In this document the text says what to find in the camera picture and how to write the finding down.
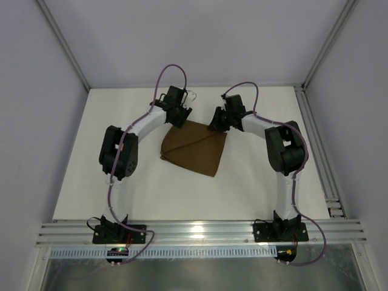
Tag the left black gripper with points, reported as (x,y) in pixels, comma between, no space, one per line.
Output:
(180,115)

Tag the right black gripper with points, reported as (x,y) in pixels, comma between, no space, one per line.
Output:
(222,119)

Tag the brown cloth napkin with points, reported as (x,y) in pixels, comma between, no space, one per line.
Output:
(194,147)

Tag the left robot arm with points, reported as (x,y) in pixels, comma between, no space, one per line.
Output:
(119,151)

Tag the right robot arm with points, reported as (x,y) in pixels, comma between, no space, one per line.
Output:
(287,155)

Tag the left black connector board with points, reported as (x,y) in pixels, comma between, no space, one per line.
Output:
(115,256)

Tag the black connector board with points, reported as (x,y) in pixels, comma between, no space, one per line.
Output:
(115,256)
(285,254)

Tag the right black connector board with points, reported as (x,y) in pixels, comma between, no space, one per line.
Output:
(285,254)

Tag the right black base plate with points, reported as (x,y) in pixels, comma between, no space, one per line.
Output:
(264,232)

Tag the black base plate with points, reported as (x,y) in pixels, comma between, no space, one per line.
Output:
(264,232)
(116,234)

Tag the right side aluminium rail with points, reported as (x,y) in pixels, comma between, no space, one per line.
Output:
(331,192)

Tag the aluminium rail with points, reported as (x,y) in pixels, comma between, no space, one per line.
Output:
(331,192)
(201,233)

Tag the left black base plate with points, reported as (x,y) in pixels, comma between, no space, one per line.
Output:
(116,234)

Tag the right corner aluminium post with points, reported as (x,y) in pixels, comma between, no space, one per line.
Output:
(334,33)

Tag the corner aluminium post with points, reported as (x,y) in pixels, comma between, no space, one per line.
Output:
(61,40)
(334,33)

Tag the front aluminium rail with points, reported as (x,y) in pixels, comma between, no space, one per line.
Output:
(201,233)

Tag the left corner aluminium post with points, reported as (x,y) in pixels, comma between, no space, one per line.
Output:
(61,40)

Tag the slotted cable duct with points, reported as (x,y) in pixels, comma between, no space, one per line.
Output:
(164,252)

